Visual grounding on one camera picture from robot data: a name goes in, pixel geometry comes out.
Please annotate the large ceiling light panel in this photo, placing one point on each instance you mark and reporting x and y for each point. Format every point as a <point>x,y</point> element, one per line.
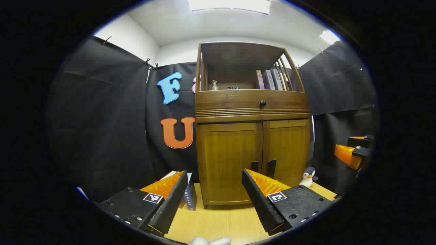
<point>228,5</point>

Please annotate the blue book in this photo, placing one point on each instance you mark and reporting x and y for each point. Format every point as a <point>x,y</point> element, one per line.
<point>190,197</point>

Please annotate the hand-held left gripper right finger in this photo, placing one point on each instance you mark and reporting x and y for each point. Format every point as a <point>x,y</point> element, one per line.
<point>260,204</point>

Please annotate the grey penguin plush toy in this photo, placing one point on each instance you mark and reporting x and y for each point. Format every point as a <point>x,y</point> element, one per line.
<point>308,178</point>

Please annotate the clear pump bottle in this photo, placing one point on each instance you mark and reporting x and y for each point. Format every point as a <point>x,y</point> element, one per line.
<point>215,85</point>

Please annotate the white soft object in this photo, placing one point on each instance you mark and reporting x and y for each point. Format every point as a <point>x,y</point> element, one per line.
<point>209,241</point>

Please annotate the wooden cabinet door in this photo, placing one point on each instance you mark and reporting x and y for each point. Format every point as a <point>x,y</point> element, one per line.
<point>224,160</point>
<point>289,149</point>

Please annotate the pink shelf book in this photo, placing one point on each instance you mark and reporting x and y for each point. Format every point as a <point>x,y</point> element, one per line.
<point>260,80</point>

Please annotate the black backdrop cloth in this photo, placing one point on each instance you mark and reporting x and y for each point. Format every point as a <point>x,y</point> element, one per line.
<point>102,119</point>

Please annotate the small ceiling light panel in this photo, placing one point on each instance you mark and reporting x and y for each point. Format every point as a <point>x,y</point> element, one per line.
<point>329,36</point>

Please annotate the white shelf book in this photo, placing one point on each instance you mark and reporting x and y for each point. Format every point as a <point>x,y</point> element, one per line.
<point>277,80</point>

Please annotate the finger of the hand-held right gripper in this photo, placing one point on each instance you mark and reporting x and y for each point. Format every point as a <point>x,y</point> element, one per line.
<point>345,154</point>
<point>361,141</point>

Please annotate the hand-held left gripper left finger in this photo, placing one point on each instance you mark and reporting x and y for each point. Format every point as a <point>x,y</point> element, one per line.
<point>170,204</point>

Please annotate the wooden double-door shoe cabinet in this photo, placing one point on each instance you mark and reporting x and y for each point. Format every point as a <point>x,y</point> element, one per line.
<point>231,61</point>

